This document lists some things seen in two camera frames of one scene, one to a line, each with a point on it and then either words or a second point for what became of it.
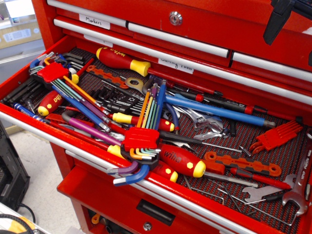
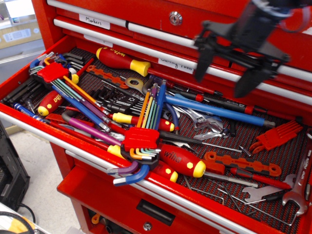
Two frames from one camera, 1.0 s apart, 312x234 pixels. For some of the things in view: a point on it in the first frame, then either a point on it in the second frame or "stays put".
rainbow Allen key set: (141, 144) stays put
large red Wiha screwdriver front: (178, 160) stays put
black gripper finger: (282, 11) → (249, 79)
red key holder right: (270, 138) stays put
